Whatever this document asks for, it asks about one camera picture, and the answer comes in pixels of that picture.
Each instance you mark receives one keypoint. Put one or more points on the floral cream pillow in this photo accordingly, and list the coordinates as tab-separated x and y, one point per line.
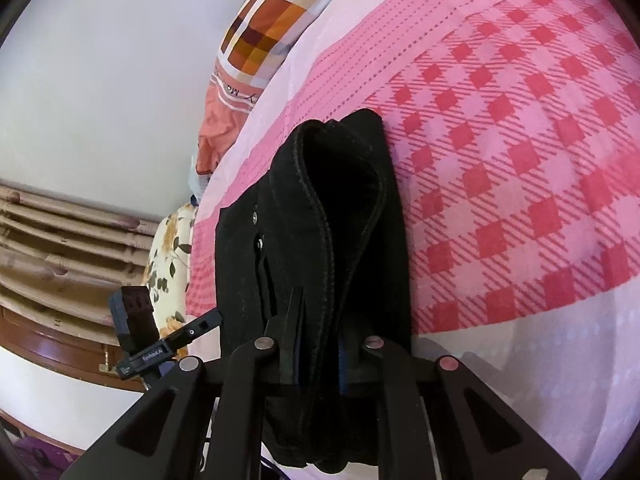
170	250

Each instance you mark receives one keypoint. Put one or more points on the pink checked bedsheet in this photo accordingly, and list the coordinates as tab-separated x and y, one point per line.
500	160

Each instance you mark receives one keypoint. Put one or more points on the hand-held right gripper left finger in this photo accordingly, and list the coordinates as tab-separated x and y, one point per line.
292	350

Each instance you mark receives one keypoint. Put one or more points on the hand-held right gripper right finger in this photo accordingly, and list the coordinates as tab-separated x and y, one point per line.
360	370

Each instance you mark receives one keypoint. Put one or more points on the black pants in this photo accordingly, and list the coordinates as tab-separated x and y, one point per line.
340	210

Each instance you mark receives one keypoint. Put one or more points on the white blue cloth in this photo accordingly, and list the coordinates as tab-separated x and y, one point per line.
196	182

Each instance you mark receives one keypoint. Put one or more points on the beige curtain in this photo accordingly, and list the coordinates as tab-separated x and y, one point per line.
60	250

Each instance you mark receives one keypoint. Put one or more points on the orange checked pillow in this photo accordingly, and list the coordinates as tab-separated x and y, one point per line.
260	35

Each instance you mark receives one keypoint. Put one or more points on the purple patterned cloth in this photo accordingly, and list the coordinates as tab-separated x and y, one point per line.
40	452

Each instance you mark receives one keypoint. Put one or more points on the brown wooden door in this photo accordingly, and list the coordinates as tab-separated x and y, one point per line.
50	350

